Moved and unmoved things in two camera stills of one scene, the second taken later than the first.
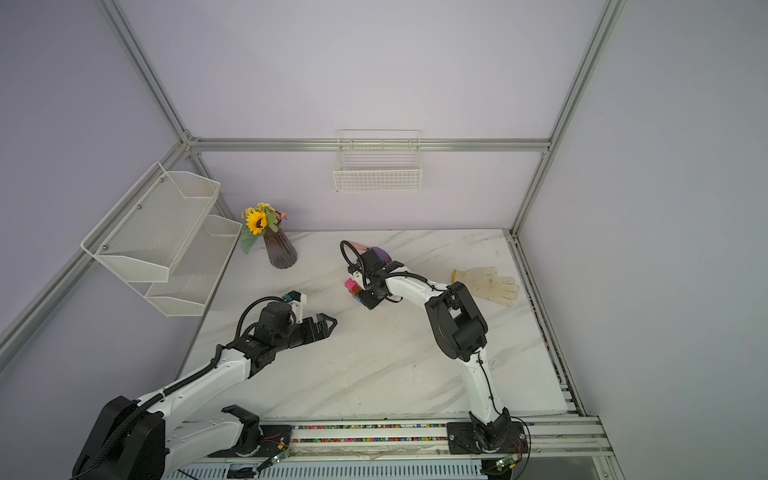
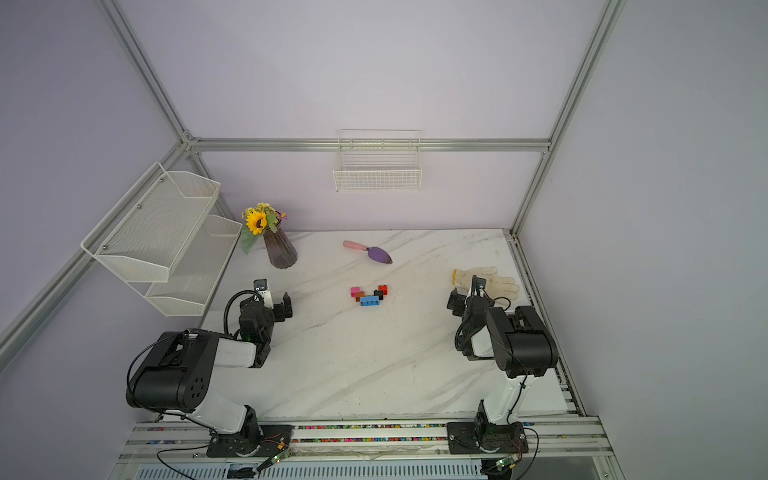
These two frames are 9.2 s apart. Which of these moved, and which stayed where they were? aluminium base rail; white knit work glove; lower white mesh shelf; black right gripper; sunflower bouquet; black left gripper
Moved: black right gripper; black left gripper
Stayed: lower white mesh shelf; aluminium base rail; sunflower bouquet; white knit work glove
